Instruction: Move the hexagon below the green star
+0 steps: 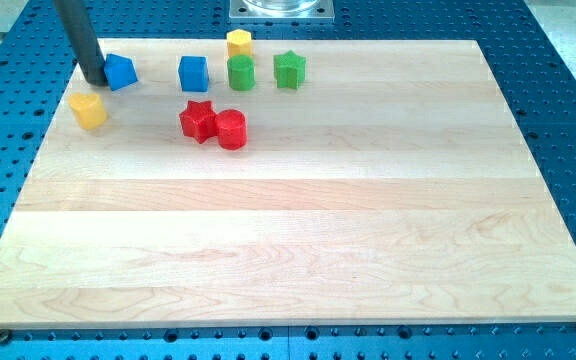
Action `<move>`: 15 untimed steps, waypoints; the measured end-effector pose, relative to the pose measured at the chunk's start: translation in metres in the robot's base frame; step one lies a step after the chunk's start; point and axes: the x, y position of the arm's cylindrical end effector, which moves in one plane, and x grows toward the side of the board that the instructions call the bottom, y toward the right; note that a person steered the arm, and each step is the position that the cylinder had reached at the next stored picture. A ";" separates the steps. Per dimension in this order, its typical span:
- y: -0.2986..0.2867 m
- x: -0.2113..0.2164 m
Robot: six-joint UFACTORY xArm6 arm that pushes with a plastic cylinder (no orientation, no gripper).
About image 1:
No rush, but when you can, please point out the red star block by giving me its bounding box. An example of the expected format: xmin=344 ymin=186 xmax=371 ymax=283
xmin=179 ymin=100 xmax=217 ymax=143

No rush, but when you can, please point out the green star block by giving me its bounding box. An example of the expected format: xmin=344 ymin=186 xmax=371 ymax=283
xmin=273 ymin=50 xmax=306 ymax=89

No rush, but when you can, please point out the yellow hexagon block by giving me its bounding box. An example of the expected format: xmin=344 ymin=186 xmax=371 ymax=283
xmin=226 ymin=29 xmax=253 ymax=58

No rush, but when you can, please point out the light wooden board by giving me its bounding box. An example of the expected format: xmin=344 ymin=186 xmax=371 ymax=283
xmin=0 ymin=39 xmax=576 ymax=329

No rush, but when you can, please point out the red cylinder block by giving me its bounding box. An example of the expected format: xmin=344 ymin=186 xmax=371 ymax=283
xmin=215 ymin=109 xmax=247 ymax=150

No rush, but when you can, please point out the green cylinder block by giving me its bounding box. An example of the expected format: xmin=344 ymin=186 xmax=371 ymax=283
xmin=227 ymin=55 xmax=255 ymax=91

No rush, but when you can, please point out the blue cube block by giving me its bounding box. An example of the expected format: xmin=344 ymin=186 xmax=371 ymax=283
xmin=178 ymin=56 xmax=209 ymax=92

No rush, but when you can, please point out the blue pentagon block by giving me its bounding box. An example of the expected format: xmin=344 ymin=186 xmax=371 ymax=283
xmin=104 ymin=54 xmax=138 ymax=91

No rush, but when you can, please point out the yellow heart block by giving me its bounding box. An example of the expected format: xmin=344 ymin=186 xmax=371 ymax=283
xmin=67 ymin=93 xmax=109 ymax=130

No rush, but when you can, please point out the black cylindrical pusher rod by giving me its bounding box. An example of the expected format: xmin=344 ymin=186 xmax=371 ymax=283
xmin=53 ymin=0 xmax=108 ymax=87

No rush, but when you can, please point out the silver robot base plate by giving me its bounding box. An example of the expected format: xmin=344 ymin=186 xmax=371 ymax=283
xmin=228 ymin=0 xmax=335 ymax=21

